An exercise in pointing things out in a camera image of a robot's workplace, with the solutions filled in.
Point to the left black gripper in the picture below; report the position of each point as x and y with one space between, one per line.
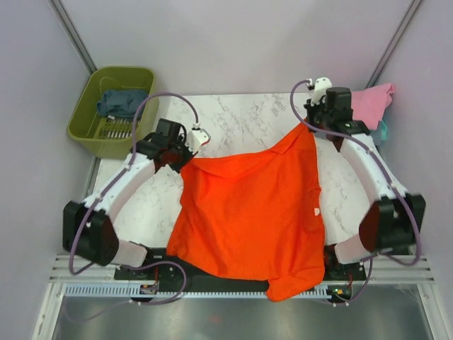
189 154

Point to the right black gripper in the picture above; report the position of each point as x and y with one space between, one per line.
311 108

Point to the orange t shirt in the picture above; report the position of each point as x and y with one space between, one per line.
255 216

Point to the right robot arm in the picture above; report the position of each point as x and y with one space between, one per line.
394 216

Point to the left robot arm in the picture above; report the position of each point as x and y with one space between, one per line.
88 227

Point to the pink folded t shirt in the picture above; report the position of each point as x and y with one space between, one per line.
369 105

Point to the teal folded t shirt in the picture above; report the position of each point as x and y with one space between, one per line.
380 134

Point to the dark blue crumpled t shirt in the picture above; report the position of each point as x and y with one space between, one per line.
120 104

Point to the olive green plastic basket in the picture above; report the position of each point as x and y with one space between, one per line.
108 137

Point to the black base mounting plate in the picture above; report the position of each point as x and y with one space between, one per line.
169 273

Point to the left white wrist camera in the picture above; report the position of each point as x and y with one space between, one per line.
197 137

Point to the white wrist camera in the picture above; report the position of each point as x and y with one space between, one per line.
318 89
197 137

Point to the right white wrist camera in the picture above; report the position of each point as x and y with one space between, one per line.
318 89

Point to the aluminium rail frame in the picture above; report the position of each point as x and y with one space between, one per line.
392 302

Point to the light blue cable duct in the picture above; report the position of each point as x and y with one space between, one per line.
138 289

